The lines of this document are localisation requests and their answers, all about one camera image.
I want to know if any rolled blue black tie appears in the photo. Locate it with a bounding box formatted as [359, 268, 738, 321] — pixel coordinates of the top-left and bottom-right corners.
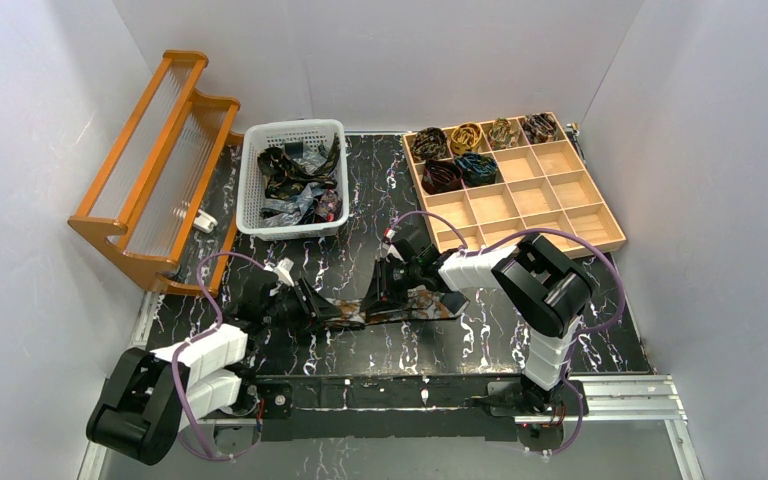
[454, 152, 499, 187]

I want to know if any rolled dark brown tie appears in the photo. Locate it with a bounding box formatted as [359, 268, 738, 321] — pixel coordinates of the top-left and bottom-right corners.
[411, 127, 450, 163]

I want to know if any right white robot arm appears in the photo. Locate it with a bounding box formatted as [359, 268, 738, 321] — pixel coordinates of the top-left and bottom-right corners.
[359, 228, 595, 413]

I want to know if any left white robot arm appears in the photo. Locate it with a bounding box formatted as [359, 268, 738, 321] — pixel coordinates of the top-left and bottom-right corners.
[86, 264, 343, 465]

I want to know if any wooden compartment tray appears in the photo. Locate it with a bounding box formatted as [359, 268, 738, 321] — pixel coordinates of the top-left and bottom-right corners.
[402, 112, 627, 252]

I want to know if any orange grey patterned tie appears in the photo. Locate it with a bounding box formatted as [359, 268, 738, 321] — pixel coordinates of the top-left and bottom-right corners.
[312, 288, 470, 330]

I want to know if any small white clip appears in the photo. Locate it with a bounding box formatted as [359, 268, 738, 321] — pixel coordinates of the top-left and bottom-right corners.
[193, 209, 218, 234]

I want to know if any dark red purple tie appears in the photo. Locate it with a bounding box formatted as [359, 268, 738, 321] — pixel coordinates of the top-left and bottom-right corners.
[313, 189, 342, 223]

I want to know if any grey blue tie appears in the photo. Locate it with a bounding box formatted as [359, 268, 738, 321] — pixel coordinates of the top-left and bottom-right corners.
[260, 186, 325, 228]

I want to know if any white plastic basket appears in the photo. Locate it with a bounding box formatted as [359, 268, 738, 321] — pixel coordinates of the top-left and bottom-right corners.
[236, 119, 349, 241]

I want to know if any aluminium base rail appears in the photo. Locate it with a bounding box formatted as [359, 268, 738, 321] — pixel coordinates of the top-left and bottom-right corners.
[79, 374, 703, 479]

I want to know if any dark camouflage tie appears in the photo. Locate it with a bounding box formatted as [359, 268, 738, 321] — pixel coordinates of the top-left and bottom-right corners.
[256, 134, 342, 200]

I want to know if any rolled dark red tie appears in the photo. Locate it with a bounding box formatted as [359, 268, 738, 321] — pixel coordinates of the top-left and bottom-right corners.
[421, 160, 463, 195]

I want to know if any rolled yellow tie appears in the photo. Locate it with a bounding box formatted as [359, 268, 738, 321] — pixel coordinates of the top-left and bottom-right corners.
[449, 122, 483, 156]

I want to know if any rolled dark striped tie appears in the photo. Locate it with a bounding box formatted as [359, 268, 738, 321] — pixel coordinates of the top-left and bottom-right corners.
[521, 112, 558, 144]

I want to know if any orange wooden rack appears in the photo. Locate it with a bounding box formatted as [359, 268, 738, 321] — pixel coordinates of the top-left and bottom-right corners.
[68, 50, 243, 296]

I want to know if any rolled brown multicolour tie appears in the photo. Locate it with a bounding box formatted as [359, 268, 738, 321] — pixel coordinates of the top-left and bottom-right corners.
[487, 118, 519, 150]

